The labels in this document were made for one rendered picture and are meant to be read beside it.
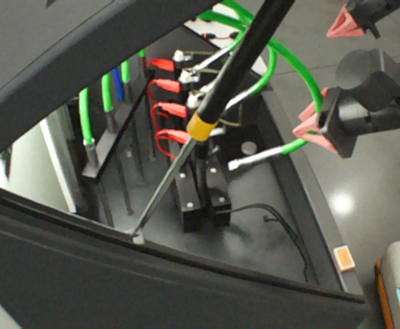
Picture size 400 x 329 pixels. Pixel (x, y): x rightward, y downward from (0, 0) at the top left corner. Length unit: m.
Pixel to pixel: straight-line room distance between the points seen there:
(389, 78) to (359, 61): 0.04
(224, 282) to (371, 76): 0.29
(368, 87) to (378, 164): 1.97
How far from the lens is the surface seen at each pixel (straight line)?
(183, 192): 0.94
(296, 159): 1.06
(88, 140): 0.80
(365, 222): 2.21
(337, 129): 0.62
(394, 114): 0.58
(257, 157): 0.74
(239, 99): 0.90
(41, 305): 0.55
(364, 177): 2.39
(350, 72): 0.54
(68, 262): 0.46
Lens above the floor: 1.72
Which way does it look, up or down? 48 degrees down
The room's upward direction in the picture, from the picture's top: 1 degrees counter-clockwise
